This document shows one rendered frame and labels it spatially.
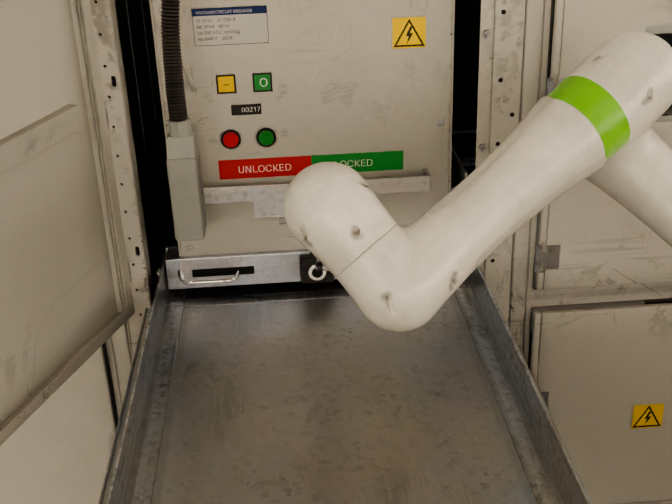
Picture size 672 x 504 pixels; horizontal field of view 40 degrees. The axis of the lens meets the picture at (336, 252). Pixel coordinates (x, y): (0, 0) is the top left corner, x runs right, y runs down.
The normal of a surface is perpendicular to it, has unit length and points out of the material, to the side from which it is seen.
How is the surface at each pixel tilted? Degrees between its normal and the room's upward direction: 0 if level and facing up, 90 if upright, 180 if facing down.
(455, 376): 0
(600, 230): 90
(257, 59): 90
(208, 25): 90
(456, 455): 0
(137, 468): 0
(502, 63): 90
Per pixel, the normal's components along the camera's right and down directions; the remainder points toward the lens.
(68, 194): 0.96, 0.10
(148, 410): -0.04, -0.90
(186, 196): 0.07, 0.43
